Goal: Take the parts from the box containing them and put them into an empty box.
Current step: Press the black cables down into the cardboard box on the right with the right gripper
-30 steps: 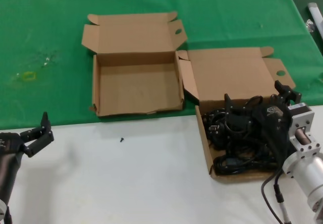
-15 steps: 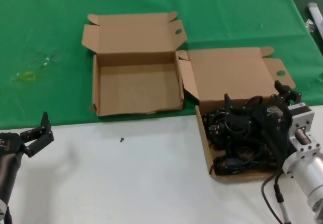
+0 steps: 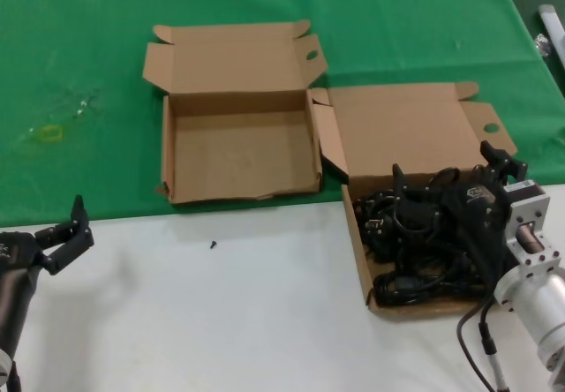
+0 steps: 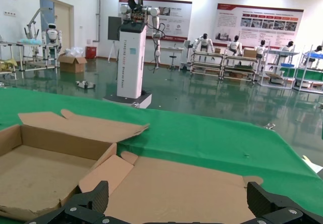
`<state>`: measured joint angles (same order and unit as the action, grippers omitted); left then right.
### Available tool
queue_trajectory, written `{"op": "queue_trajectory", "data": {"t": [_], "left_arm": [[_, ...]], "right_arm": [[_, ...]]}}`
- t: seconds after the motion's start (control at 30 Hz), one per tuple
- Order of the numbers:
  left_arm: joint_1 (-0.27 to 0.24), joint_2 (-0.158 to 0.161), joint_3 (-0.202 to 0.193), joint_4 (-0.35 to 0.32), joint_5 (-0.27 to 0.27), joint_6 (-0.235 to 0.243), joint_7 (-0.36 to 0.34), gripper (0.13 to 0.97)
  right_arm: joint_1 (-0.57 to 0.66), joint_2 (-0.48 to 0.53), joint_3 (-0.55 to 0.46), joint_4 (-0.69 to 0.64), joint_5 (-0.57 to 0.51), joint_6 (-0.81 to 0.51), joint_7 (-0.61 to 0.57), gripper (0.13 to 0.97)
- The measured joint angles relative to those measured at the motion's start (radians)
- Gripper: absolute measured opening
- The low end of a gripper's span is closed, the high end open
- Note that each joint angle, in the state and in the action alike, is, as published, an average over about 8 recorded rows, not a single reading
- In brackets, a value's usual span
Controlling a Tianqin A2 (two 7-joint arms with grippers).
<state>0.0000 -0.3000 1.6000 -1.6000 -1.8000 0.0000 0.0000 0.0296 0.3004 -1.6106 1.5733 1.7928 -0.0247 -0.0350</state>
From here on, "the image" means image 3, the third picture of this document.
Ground black power cable with plug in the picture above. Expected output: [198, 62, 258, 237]
[358, 168, 485, 252]

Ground cardboard box with round hole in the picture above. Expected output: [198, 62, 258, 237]
[308, 80, 518, 322]
[141, 19, 328, 206]

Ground yellow rubber band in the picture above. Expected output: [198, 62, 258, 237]
[38, 124, 65, 143]

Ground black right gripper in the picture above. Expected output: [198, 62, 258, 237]
[391, 139, 529, 292]

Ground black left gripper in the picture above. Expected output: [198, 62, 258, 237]
[0, 194, 95, 354]

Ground grey metal bar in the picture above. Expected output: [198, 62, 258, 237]
[537, 4, 565, 64]

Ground green table cloth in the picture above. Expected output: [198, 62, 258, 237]
[0, 0, 565, 230]

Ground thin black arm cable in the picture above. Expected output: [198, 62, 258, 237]
[456, 292, 498, 392]

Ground arm cable with grey connector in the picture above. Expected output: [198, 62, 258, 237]
[478, 320, 509, 392]

